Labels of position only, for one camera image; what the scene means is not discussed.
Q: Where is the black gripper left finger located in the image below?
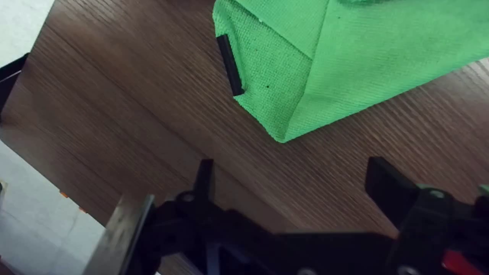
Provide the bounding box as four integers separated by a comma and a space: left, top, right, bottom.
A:
192, 157, 215, 203

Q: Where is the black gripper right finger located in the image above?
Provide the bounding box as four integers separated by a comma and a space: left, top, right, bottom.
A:
365, 155, 423, 226

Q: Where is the green towel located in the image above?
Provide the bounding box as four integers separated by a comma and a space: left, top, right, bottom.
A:
211, 0, 489, 145

